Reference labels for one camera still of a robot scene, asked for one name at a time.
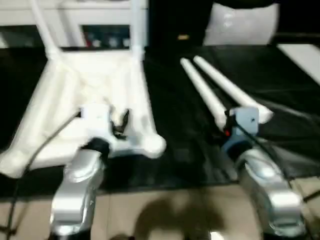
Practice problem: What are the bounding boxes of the white plastic table leg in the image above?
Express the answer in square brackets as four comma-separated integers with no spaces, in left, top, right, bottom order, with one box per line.
[29,0,64,60]
[129,0,149,57]
[193,55,275,124]
[179,57,232,132]

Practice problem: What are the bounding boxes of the white plastic table top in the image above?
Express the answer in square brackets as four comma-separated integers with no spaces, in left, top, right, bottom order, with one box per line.
[0,47,167,179]

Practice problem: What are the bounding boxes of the white flat board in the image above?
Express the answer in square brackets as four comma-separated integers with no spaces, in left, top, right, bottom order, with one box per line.
[277,42,320,85]

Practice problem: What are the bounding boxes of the white cabinet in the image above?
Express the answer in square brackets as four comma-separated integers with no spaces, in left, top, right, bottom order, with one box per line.
[0,0,151,51]

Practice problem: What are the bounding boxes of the black box with yellow label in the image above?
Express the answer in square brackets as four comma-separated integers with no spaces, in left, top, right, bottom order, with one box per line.
[147,0,216,48]

